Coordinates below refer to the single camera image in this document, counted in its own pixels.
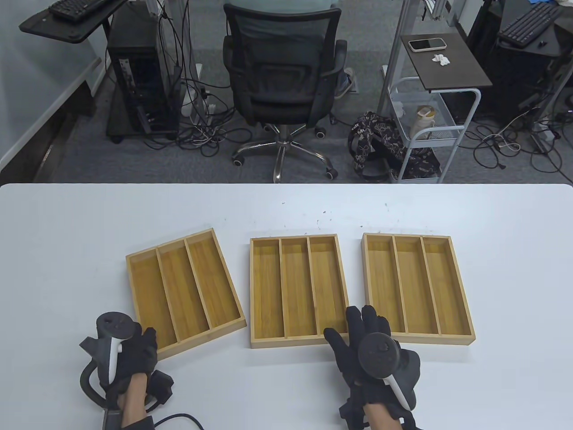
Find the grey glove-mounted controller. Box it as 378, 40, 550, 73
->
79, 312, 143, 411
358, 332, 422, 411

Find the person's right forearm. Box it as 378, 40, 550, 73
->
362, 400, 404, 430

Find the black patterned bag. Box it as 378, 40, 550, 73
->
348, 111, 445, 183

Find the three-compartment bamboo tray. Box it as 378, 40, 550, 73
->
125, 228, 248, 361
361, 232, 476, 347
249, 233, 351, 350

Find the dark side table top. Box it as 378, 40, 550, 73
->
400, 34, 493, 94

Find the black glove cable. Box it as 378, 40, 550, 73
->
151, 413, 205, 430

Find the white desk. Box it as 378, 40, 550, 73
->
0, 57, 103, 173

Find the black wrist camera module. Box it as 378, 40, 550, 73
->
144, 370, 175, 407
338, 389, 373, 430

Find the person's left hand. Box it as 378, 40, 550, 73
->
107, 327, 158, 391

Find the black keyboard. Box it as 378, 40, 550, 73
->
48, 0, 119, 21
497, 3, 564, 49

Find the smartphone in pale case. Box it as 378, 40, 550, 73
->
408, 39, 448, 53

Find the person's left forearm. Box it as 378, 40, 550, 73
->
119, 374, 151, 427

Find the white power strip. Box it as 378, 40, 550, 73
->
181, 63, 218, 131

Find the black workstation desk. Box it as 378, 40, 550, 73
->
465, 0, 573, 124

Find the pale bottle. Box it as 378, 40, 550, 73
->
416, 105, 437, 136

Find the black keyboard shelf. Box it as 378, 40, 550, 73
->
18, 0, 131, 45

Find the black computer tower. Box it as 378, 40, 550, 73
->
106, 5, 182, 140

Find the person's right hand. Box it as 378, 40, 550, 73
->
324, 305, 403, 399

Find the white wire rolling cart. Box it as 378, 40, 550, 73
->
385, 76, 482, 184

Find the tangle of black floor cables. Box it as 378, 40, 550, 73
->
143, 0, 253, 158
472, 105, 573, 174

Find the aluminium frame post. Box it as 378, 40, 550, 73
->
377, 0, 427, 118

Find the black mesh office chair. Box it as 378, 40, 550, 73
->
222, 3, 349, 184

